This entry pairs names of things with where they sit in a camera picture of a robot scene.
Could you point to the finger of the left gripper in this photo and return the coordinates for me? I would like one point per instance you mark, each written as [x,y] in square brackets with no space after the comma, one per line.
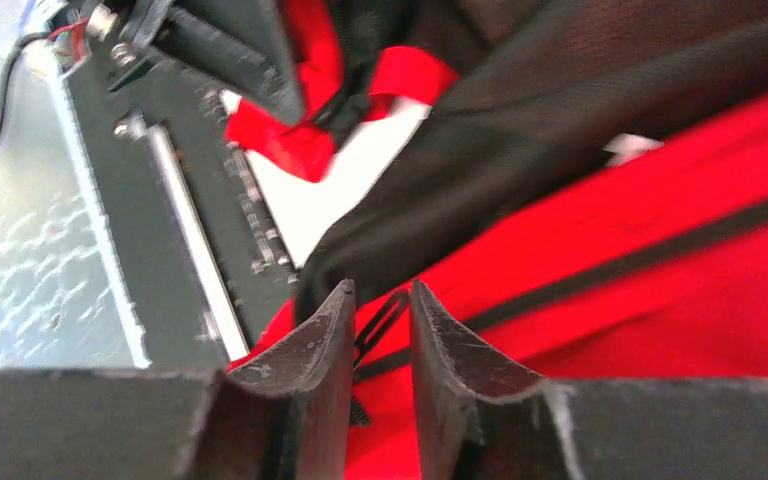
[243,45]

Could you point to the red jacket black lining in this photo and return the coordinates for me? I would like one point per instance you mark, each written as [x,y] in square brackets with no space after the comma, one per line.
[589,191]

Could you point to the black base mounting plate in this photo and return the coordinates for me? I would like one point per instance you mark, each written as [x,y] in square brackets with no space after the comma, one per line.
[198,262]

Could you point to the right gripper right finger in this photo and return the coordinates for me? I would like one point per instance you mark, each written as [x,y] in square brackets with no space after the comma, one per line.
[482,415]

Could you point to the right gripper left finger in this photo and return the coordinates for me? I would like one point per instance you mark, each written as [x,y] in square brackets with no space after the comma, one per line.
[284,414]

